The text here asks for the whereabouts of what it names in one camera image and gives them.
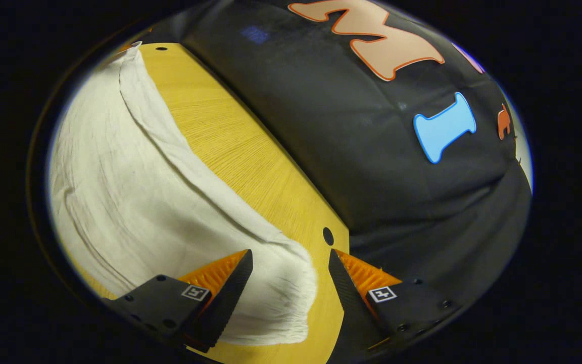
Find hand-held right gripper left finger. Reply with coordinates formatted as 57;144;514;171
102;249;254;353

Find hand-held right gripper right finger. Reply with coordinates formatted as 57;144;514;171
328;248;461;355

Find cream white jeans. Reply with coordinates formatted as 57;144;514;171
48;41;319;347

